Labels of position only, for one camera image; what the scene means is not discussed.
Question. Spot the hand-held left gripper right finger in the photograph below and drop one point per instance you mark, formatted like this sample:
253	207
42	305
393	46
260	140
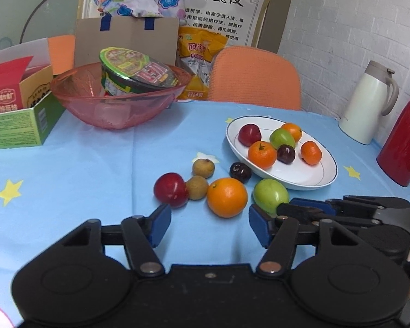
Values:
258	225

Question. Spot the red thermos flask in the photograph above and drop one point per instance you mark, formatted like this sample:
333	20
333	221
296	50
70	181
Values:
405	143

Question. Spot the red snack carton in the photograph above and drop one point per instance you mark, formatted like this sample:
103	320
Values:
3	92

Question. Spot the blue printed tablecloth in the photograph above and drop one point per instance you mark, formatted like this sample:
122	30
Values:
88	177

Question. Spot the green apple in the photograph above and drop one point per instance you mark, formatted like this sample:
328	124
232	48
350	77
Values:
281	139
270	196

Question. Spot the red apple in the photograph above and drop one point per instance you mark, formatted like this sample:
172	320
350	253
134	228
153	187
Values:
170	190
249	135

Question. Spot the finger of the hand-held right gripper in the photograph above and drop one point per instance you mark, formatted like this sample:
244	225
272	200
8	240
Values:
311	203
304	213

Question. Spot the green instant noodle cup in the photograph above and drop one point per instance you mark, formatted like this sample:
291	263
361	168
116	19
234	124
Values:
133	65

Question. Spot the yellow snack bag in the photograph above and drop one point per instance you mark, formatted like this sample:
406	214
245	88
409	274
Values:
200	51

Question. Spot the pink transparent plastic bowl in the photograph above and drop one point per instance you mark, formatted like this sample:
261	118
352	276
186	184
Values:
88	109

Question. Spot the green cardboard box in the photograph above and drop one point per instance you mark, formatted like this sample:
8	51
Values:
13	129

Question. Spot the cardboard box with blue tape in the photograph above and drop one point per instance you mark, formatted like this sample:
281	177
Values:
129	41

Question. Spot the orange chair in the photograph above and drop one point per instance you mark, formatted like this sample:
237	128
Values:
61	53
256	78

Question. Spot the small orange mandarin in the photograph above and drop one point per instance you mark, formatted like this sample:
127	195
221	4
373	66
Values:
311	153
262	155
293	129

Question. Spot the white thermos jug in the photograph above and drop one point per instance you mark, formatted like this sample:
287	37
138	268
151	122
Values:
362	109

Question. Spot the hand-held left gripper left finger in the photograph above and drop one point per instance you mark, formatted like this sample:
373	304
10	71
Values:
161	223

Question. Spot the tan carton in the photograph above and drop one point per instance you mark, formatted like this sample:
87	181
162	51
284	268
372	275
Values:
37	88

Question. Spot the wall poster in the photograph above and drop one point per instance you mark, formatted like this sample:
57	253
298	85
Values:
225	10

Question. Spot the brown kiwi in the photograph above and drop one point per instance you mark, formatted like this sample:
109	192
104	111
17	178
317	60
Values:
196	188

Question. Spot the white plate with dark rim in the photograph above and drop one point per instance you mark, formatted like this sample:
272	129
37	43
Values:
307	177

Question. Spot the large orange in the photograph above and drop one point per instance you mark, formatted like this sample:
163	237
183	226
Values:
227	198

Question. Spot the dark purple plum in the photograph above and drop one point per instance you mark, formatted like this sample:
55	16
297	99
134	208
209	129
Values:
240	172
286	154

